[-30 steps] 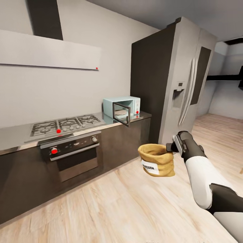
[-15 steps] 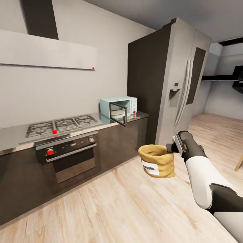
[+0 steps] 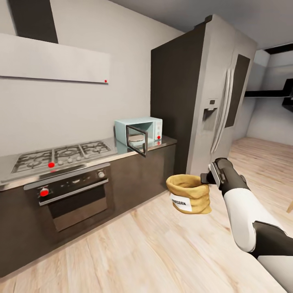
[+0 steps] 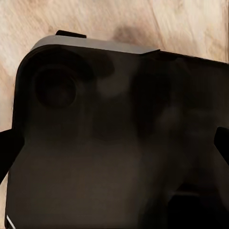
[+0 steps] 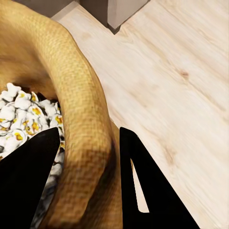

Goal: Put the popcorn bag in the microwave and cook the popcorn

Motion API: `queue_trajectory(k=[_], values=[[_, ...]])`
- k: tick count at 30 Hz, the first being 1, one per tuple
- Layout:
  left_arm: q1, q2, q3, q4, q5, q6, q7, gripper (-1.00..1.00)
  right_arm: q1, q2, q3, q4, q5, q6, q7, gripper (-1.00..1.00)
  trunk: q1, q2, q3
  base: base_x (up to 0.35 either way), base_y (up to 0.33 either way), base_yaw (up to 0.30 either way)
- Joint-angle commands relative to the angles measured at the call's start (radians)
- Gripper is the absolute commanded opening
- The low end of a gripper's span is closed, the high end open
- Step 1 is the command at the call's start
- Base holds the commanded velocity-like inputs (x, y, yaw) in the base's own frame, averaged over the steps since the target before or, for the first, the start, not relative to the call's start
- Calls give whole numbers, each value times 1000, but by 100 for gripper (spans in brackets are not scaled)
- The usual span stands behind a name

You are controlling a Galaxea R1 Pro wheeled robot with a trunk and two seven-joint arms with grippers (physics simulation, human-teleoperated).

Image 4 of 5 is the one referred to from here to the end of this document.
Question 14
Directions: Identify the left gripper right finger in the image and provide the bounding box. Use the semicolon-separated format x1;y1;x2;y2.
214;127;229;165

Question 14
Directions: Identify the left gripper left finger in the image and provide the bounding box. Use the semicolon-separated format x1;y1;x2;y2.
0;127;25;184

